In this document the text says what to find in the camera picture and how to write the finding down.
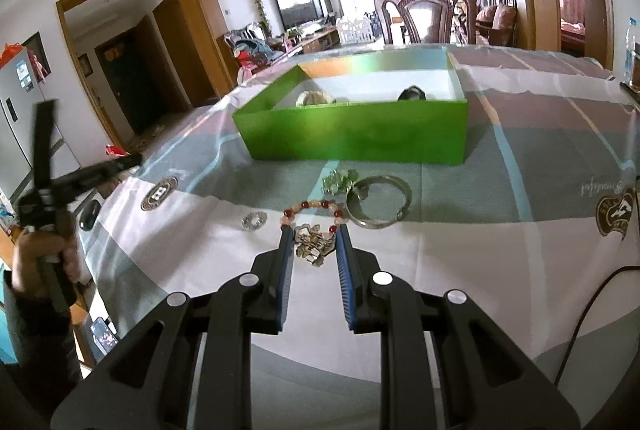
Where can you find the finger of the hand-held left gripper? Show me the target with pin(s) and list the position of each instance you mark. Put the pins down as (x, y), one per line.
(95, 172)
(44, 140)

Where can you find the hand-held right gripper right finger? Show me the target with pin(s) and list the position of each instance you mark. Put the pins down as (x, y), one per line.
(345, 280)

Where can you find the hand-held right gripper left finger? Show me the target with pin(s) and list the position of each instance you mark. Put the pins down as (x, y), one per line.
(285, 280)

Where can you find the metal charm pendant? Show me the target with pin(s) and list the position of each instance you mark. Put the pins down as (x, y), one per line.
(312, 247)

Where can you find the green cardboard box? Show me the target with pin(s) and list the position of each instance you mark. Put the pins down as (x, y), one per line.
(350, 135)

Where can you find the white shell dish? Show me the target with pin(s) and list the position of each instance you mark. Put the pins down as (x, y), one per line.
(315, 99)

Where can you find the black wrist watch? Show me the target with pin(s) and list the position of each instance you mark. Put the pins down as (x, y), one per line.
(412, 94)

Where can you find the person's left forearm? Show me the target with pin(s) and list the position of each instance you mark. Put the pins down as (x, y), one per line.
(42, 335)

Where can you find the person's left hand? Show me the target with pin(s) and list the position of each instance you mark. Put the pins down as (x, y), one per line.
(27, 267)

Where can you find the grey refrigerator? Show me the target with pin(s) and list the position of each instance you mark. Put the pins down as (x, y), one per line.
(20, 120)

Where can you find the black oval object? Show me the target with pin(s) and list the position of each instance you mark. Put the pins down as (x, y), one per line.
(90, 213)

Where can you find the silver bangle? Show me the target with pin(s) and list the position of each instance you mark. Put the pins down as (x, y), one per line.
(402, 200)

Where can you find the green leaf ornament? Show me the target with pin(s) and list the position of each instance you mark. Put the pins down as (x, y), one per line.
(342, 180)

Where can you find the checked tablecloth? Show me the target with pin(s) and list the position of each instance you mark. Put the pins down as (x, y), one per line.
(450, 235)

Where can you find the smartphone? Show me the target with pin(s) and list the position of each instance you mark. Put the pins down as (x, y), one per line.
(103, 335)

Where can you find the wooden armchair with clothes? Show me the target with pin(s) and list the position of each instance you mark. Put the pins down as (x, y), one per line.
(250, 50)

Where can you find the wooden television cabinet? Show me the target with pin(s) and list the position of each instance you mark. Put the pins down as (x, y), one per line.
(317, 41)

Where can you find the white play fence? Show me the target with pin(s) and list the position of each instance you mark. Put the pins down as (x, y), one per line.
(357, 30)

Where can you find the flat screen television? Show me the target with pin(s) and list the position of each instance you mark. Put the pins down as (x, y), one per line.
(300, 5)

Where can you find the wooden dining chair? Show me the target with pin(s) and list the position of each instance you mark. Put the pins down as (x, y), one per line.
(425, 12)

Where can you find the wooden sofa with cushions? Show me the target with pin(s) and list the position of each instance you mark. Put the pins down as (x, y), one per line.
(495, 22)

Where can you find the clear water bottle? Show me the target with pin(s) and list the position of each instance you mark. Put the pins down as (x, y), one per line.
(631, 55)

